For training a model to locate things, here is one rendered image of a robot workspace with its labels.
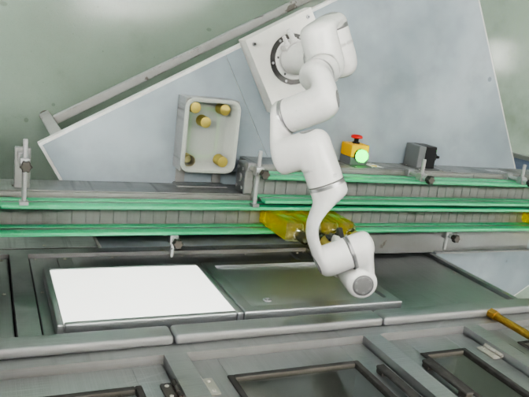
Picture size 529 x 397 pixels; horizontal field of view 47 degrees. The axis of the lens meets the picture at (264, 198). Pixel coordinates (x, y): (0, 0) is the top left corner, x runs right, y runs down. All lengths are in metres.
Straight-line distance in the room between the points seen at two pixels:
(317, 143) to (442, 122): 1.10
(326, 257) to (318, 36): 0.55
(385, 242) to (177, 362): 1.10
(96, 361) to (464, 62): 1.70
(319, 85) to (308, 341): 0.59
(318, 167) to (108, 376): 0.62
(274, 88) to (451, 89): 0.76
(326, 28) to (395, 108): 0.75
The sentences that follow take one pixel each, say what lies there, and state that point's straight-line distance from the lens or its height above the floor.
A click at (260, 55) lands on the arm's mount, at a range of 1.90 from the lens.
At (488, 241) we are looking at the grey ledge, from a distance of 2.52.
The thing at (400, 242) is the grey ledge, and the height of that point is 0.88.
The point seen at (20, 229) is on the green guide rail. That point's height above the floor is 0.92.
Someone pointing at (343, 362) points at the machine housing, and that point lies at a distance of 1.44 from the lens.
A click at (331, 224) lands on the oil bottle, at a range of 1.80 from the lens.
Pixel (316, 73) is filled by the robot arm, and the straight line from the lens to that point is 1.43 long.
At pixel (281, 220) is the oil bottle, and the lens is 1.78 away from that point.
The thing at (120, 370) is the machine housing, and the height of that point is 1.45.
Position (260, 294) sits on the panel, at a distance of 1.62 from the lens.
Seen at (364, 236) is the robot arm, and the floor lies 1.45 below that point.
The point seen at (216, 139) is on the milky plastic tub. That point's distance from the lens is 1.92.
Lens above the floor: 2.55
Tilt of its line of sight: 61 degrees down
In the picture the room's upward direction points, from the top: 123 degrees clockwise
